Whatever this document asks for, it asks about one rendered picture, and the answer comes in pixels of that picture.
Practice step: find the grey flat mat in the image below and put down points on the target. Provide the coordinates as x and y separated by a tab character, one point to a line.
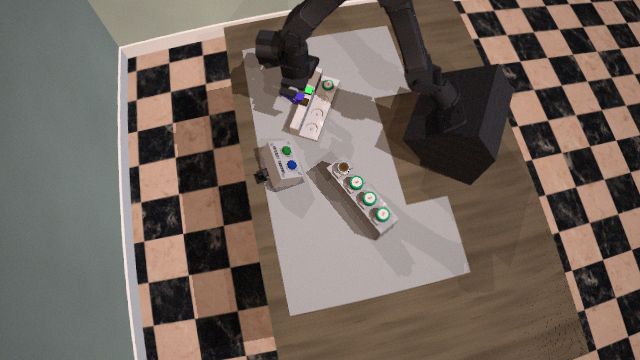
327	257

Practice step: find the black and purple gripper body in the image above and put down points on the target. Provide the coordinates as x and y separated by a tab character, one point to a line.
302	75

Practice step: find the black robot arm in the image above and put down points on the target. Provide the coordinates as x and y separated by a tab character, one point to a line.
421	73

